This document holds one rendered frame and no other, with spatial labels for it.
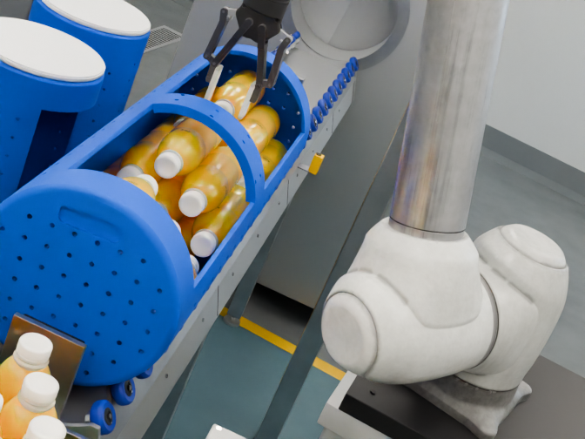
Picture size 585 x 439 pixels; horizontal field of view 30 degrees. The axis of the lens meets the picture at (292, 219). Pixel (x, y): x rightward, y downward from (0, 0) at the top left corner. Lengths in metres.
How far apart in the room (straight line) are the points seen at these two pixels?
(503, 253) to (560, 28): 4.88
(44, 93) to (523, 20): 4.46
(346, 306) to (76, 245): 0.35
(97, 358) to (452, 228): 0.49
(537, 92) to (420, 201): 5.07
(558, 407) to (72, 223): 0.82
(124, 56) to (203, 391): 1.13
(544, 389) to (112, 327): 0.73
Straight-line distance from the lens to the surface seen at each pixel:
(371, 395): 1.59
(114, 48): 2.61
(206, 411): 3.23
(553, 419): 1.75
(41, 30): 2.43
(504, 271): 1.52
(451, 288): 1.40
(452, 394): 1.63
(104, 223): 1.38
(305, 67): 3.27
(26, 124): 2.26
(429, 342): 1.40
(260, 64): 1.94
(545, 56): 6.40
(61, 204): 1.39
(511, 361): 1.58
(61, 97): 2.24
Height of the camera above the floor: 1.83
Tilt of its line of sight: 24 degrees down
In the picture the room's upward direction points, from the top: 23 degrees clockwise
